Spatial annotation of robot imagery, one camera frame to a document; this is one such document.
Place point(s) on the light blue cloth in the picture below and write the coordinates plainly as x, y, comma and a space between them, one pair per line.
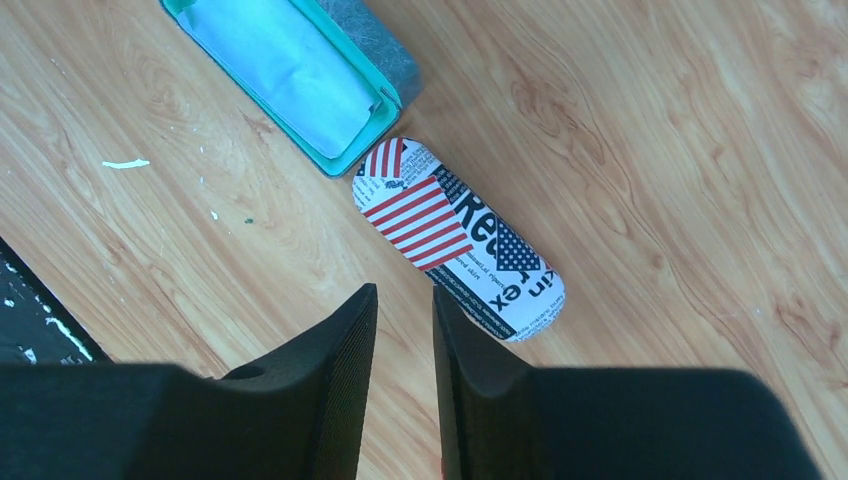
290, 65

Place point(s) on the grey-green glasses case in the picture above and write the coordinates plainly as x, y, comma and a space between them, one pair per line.
372, 50

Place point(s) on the flag print glasses case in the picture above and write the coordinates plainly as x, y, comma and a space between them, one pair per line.
444, 229

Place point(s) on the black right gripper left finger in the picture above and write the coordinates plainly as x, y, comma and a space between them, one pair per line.
296, 412

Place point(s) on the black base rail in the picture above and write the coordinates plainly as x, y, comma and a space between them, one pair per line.
36, 328

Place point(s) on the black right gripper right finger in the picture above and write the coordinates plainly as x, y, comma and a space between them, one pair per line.
502, 418

